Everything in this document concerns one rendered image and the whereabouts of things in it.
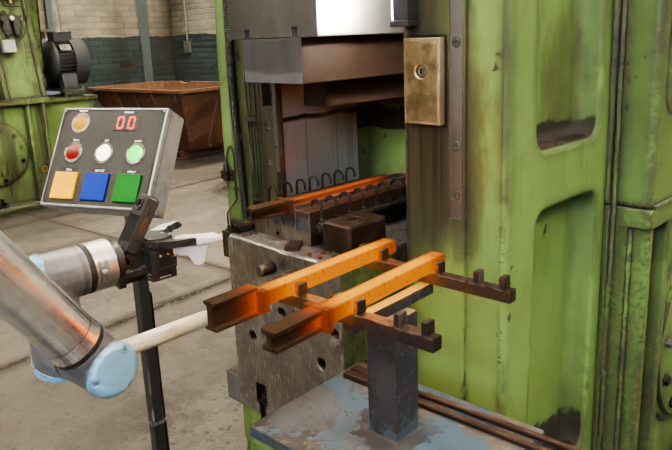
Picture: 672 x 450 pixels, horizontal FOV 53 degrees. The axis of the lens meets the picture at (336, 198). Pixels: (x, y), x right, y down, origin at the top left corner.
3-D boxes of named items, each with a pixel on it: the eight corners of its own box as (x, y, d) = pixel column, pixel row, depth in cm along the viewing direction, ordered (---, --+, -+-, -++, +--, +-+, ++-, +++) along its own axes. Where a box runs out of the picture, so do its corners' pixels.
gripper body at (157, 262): (160, 266, 136) (104, 282, 128) (156, 225, 134) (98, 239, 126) (181, 274, 130) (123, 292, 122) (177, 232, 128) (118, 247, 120)
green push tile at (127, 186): (135, 202, 169) (141, 174, 171) (110, 201, 172) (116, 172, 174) (139, 205, 171) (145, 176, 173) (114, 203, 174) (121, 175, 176)
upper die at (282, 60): (303, 84, 140) (300, 37, 138) (244, 82, 154) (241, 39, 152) (427, 71, 169) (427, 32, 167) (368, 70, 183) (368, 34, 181)
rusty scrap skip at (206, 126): (186, 167, 754) (179, 90, 734) (93, 154, 872) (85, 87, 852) (263, 150, 844) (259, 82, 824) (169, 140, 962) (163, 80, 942)
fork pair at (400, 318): (426, 337, 90) (426, 323, 89) (393, 326, 93) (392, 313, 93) (510, 286, 106) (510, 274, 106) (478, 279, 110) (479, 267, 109)
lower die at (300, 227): (311, 246, 149) (309, 209, 147) (255, 231, 163) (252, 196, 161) (428, 208, 177) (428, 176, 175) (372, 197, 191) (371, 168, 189)
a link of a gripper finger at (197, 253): (224, 259, 133) (176, 263, 132) (222, 230, 131) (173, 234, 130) (224, 264, 130) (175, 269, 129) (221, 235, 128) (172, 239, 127)
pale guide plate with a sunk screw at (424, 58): (439, 126, 132) (438, 37, 128) (403, 123, 139) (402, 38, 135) (445, 124, 134) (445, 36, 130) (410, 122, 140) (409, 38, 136)
